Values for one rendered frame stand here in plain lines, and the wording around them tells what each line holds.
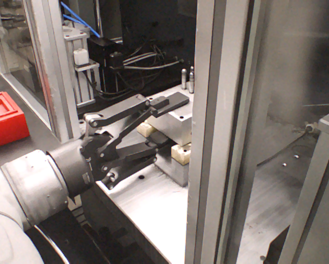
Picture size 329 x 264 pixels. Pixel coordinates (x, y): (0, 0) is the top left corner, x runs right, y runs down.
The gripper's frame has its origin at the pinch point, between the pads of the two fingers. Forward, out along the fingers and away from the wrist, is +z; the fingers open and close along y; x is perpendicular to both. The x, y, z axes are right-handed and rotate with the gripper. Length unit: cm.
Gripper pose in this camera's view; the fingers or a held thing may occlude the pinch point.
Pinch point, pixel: (170, 118)
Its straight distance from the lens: 53.1
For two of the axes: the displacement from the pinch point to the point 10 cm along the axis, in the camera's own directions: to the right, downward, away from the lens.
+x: -6.2, -4.3, 6.6
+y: -0.8, -8.0, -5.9
